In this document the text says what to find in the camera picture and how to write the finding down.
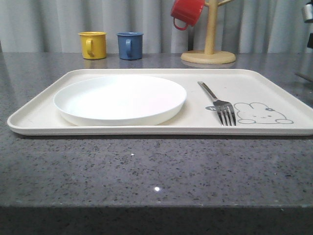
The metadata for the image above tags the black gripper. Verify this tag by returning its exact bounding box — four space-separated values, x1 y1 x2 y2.
307 33 313 49

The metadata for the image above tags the silver metal chopstick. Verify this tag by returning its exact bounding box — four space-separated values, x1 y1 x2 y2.
295 72 313 82

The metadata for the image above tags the silver metal fork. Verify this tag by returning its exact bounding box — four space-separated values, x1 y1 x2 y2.
198 81 236 126

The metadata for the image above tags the white round plate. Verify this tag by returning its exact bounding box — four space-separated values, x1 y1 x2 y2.
54 75 187 126

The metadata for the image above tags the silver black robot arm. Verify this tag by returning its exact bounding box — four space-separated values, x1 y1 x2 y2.
302 0 313 49

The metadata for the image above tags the cream rabbit print tray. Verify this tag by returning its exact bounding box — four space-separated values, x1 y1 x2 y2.
7 69 313 136

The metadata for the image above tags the wooden mug tree stand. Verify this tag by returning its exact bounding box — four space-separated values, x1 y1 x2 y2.
181 0 236 64

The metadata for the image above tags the red enamel mug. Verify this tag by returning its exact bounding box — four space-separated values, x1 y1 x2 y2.
171 0 205 30

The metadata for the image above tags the blue enamel mug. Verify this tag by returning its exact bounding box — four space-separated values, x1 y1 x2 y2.
117 32 144 60

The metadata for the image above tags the yellow enamel mug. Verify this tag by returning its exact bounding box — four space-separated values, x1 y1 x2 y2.
78 31 107 60

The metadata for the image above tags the grey pleated curtain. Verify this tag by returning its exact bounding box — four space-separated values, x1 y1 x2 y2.
0 0 313 53

